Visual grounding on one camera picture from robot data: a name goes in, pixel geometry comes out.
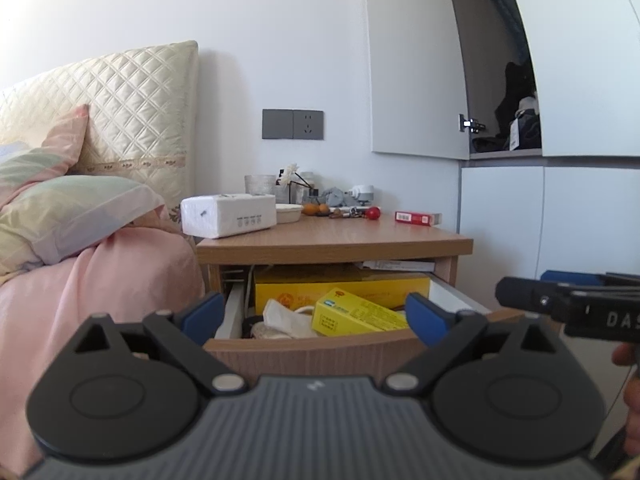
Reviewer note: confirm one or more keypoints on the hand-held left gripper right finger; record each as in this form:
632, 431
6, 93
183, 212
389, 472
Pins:
425, 317

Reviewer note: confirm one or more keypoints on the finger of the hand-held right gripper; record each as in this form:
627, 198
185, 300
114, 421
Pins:
530, 296
570, 276

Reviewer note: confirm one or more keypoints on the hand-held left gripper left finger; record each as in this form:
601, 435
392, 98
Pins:
202, 312

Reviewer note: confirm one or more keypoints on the yellow box with white end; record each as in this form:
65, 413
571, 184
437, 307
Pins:
355, 316

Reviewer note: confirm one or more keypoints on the wooden nightstand drawer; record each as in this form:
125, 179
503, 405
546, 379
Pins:
310, 355

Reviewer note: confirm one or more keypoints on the person's right hand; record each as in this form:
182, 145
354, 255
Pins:
631, 400

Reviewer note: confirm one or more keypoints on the white flat paper box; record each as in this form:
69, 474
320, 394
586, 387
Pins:
400, 265

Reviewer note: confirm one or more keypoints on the white cabinet door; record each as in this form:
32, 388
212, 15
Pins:
590, 220
500, 220

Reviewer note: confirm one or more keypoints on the white crumpled cloth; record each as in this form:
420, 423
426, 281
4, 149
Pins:
287, 317

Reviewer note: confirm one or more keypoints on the white tissue pack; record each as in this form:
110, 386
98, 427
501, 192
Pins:
227, 216

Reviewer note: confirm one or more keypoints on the red flat box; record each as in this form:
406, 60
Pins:
416, 218

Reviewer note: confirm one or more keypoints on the large orange-yellow box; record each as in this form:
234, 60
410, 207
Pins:
300, 285

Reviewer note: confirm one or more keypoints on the pink duvet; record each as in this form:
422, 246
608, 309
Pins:
100, 300

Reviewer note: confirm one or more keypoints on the red ball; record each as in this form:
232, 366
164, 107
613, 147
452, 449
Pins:
373, 213

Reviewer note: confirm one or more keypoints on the bunch of keys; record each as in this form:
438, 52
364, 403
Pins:
347, 213

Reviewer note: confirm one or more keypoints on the beige lidded container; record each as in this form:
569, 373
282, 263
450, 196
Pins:
289, 213

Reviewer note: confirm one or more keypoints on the frosted glass cup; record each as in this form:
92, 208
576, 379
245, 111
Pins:
259, 184

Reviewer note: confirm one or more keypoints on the small orange fruit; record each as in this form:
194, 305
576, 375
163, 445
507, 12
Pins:
324, 208
311, 208

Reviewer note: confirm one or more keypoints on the grey toy figure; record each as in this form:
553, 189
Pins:
335, 196

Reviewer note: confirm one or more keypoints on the pastel pillow with white edge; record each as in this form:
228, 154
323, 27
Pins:
80, 215

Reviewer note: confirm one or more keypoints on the white artificial flower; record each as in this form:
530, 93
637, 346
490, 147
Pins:
287, 174

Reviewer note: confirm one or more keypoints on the small glass bottle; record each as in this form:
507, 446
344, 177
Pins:
309, 187

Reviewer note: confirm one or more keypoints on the metal door hinge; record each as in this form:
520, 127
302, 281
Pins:
470, 123

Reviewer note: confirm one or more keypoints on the dark clothes pile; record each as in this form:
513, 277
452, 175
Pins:
515, 95

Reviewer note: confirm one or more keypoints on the cream quilted headboard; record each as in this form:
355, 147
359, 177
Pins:
130, 105

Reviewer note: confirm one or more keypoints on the pink striped pillow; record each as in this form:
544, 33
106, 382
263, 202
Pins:
45, 150

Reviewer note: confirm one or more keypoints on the white open wardrobe door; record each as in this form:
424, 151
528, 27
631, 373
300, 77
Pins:
415, 60

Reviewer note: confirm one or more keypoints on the grey wall switch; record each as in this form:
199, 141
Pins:
277, 124

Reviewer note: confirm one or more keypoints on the grey wall socket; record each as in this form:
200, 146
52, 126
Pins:
309, 125

